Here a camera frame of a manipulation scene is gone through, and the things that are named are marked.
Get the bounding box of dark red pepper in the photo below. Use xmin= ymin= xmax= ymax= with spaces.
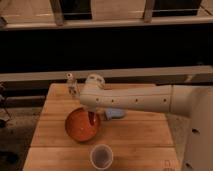
xmin=88 ymin=112 xmax=95 ymax=126

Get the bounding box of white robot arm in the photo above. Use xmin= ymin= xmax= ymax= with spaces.
xmin=79 ymin=74 xmax=213 ymax=171

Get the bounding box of orange ceramic bowl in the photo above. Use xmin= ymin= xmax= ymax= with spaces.
xmin=65 ymin=107 xmax=101 ymax=142

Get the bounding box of blue sponge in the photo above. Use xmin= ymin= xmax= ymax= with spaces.
xmin=105 ymin=108 xmax=125 ymax=120

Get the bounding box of clear plastic bottle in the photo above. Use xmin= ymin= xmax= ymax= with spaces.
xmin=66 ymin=73 xmax=80 ymax=99

